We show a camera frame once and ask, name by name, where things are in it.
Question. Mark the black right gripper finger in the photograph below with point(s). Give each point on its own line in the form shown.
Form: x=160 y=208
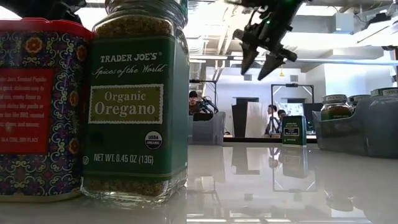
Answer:
x=248 y=60
x=270 y=67

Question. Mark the red paprika spice tin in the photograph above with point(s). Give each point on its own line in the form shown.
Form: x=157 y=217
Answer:
x=62 y=93

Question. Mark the black background robot arm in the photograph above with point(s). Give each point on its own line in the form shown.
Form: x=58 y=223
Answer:
x=209 y=104

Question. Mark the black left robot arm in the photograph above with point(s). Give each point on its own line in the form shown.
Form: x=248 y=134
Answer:
x=37 y=7

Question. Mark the person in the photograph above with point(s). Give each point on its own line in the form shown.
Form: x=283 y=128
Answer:
x=272 y=113
x=194 y=104
x=282 y=114

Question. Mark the grey ceiling air unit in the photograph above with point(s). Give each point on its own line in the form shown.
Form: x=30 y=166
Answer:
x=320 y=24

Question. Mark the black panel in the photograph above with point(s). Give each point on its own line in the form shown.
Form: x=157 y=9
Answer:
x=237 y=121

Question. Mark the grey translucent plastic bin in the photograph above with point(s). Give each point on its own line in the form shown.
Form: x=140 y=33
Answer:
x=357 y=140
x=211 y=130

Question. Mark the black table frame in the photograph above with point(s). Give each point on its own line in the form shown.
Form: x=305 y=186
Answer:
x=248 y=140

